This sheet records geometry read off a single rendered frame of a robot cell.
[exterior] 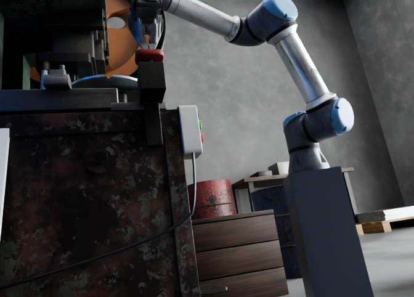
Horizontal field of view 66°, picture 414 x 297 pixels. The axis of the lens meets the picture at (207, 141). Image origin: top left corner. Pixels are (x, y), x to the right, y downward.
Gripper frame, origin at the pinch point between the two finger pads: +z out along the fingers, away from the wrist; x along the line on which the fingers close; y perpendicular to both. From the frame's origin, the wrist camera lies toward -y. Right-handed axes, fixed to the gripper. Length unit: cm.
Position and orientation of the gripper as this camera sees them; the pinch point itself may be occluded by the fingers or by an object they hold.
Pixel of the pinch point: (148, 50)
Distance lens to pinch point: 85.0
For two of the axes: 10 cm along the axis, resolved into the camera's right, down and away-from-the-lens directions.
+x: 9.6, -0.6, 2.7
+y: 2.4, -2.9, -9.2
